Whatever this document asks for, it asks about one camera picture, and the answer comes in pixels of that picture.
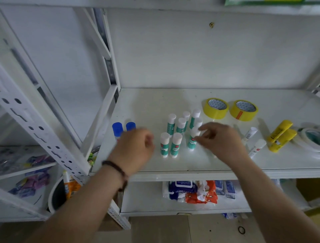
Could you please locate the person's right hand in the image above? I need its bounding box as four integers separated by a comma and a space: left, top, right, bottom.
194, 122, 251, 169

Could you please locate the green white-capped glue stick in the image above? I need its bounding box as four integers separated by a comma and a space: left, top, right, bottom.
187, 127, 201, 152

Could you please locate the white perforated shelf rack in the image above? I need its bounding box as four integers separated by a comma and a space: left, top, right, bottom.
0, 8, 132, 230

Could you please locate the orange packet with white bottle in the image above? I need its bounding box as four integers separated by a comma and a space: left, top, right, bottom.
62, 170, 82, 200

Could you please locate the dark beaded wrist bracelet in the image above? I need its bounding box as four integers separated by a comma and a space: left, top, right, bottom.
102, 160, 128, 192

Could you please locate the yellow glue stick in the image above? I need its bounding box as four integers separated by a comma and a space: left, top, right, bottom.
266, 120, 293, 143
268, 129, 298, 153

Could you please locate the white metal shelf unit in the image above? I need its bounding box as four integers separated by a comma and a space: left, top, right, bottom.
75, 0, 320, 218

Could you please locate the orange and white packet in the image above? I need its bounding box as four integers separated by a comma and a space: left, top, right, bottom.
184, 180, 218, 205

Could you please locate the yellow tape roll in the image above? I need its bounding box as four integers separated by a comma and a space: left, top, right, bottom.
229, 100, 259, 122
203, 98, 230, 120

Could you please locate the person's left hand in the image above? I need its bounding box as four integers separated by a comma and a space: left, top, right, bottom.
107, 128, 155, 176

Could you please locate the group of green glue tubes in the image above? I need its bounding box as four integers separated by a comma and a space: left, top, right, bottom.
160, 109, 204, 159

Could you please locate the person's left forearm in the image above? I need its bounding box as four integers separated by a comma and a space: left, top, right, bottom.
24, 163, 128, 243

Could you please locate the white round bucket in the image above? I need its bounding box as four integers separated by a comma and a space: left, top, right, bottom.
47, 175, 68, 214

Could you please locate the blue wet wipes packet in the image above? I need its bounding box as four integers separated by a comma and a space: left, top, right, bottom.
168, 181, 198, 201

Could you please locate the person's right forearm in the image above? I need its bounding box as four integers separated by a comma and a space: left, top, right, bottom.
231, 159, 320, 243

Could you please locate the pile of purple packets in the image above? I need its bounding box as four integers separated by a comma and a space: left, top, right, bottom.
0, 146, 56, 199

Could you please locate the white tape roll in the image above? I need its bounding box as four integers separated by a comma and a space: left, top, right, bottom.
293, 122, 320, 153

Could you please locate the white glue stick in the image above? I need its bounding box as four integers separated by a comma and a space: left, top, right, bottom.
248, 139, 267, 159
241, 127, 258, 146

